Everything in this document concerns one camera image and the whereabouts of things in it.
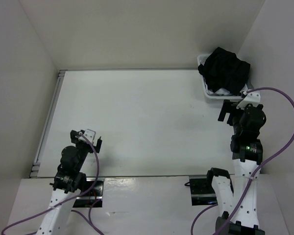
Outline black pleated skirt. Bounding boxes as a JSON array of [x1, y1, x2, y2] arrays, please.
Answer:
[[198, 47, 251, 95]]

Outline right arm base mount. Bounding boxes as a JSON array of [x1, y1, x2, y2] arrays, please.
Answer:
[[184, 169, 234, 208]]

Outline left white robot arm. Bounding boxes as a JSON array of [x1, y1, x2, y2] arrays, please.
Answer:
[[36, 129, 102, 235]]

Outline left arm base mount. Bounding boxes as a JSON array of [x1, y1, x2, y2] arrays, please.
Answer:
[[73, 178, 104, 209]]

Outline white skirt in basket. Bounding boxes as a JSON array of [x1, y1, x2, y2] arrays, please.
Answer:
[[203, 79, 231, 96]]

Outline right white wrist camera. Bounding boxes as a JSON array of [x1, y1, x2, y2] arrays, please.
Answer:
[[236, 90, 261, 110]]

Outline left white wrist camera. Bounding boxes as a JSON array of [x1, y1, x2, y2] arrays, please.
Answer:
[[78, 129, 96, 144]]

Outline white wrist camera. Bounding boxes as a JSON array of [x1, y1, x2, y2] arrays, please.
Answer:
[[78, 129, 96, 144], [236, 90, 261, 110]]

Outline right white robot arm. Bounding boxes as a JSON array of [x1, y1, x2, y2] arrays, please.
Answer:
[[205, 100, 266, 235]]

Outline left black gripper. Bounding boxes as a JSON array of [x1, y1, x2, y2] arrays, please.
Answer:
[[70, 130, 101, 171]]

